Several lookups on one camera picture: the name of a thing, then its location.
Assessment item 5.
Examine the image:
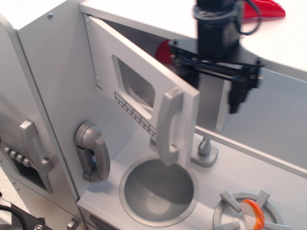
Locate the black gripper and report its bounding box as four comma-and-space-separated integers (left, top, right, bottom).
169, 18, 263, 114

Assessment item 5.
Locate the silver microwave door handle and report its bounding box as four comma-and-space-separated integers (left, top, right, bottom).
156, 87, 184, 166

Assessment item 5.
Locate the grey toy microwave door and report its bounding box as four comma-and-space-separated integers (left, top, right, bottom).
84, 14, 201, 168

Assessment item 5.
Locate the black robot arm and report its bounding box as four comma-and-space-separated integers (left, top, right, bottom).
168, 0, 263, 114

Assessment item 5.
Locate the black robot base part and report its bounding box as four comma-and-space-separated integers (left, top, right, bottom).
0, 193, 46, 230

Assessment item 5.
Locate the red object inside microwave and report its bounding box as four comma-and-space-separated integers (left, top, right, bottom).
155, 40, 173, 64

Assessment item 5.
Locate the grey toy faucet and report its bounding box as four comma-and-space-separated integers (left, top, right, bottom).
150, 133, 219, 168

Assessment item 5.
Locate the red toy chili pepper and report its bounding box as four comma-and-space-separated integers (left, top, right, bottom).
243, 0, 286, 19

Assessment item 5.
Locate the round grey toy sink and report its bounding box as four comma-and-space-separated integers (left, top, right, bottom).
119, 156, 199, 227

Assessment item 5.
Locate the grey toy stove burner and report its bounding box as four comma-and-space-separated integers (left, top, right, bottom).
213, 190, 291, 230

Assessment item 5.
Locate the grey toy telephone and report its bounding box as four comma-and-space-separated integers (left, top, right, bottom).
75, 122, 110, 183

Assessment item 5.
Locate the salmon sushi toy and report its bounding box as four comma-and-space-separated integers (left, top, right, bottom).
240, 199, 265, 230

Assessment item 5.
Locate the grey ice dispenser panel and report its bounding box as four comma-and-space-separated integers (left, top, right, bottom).
0, 141, 52, 194

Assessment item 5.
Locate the silver fridge door handle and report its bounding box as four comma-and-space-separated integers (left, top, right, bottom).
19, 119, 53, 174

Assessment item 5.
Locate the silver oven handle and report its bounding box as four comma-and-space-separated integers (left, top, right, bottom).
67, 219, 78, 230

